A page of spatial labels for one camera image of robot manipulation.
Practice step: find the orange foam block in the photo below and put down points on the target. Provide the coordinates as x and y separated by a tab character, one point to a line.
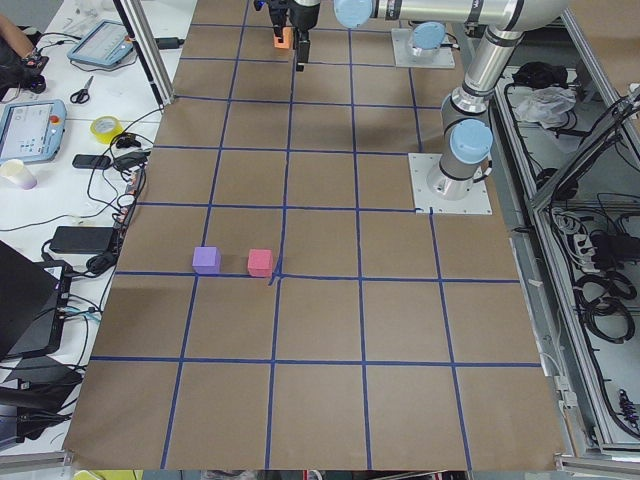
288	39

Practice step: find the small black power adapter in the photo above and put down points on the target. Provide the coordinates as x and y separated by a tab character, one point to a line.
169	43

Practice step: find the far teach pendant tablet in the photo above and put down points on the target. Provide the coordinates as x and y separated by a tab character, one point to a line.
106	45

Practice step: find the teach pendant tablet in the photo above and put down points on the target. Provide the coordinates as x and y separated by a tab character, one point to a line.
106	45
32	131

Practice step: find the yellow tape roll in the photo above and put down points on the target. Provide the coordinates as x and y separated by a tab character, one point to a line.
106	128

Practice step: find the pink foam block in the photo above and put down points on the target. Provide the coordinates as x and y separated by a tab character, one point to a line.
260	263

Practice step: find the black remote phone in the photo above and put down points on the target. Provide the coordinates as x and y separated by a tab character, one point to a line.
91	161

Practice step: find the purple foam block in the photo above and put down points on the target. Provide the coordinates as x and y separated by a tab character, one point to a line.
206	260

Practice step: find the crumpled white cloth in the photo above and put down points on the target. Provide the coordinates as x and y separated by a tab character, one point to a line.
549	107

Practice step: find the near teach pendant tablet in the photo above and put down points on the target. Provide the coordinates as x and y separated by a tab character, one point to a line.
32	131

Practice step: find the white paper cup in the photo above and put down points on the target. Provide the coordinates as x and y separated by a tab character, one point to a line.
16	172

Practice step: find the black power adapter brick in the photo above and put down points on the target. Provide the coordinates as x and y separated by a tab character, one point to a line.
81	239

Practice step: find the black laptop computer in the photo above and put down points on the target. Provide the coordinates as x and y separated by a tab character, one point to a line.
33	296

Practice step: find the aluminium frame post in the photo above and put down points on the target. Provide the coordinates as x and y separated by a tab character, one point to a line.
134	19

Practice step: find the black handled scissors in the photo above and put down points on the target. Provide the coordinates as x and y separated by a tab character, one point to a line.
82	95

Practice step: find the aluminium side rail frame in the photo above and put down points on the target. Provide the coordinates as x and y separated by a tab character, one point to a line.
578	187

